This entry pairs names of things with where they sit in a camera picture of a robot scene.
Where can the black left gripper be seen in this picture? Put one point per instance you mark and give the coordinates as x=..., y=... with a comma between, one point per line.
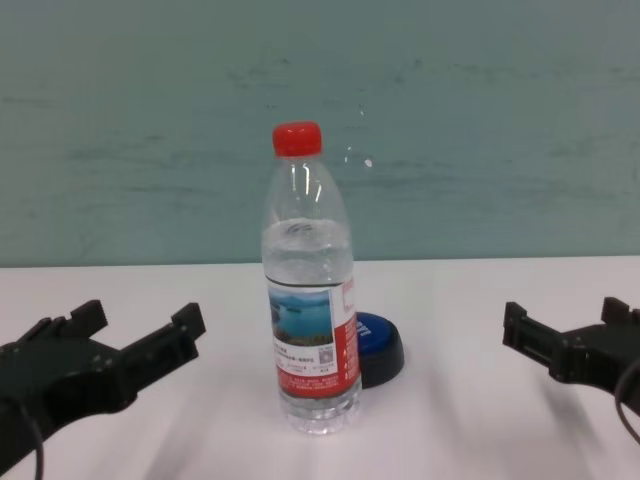
x=60, y=380

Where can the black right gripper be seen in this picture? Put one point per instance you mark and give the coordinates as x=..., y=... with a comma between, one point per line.
x=595, y=355

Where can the clear water bottle red cap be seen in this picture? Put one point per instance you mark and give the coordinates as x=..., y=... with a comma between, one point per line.
x=310, y=300

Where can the blue button black base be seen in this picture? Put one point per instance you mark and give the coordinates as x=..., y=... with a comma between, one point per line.
x=382, y=350

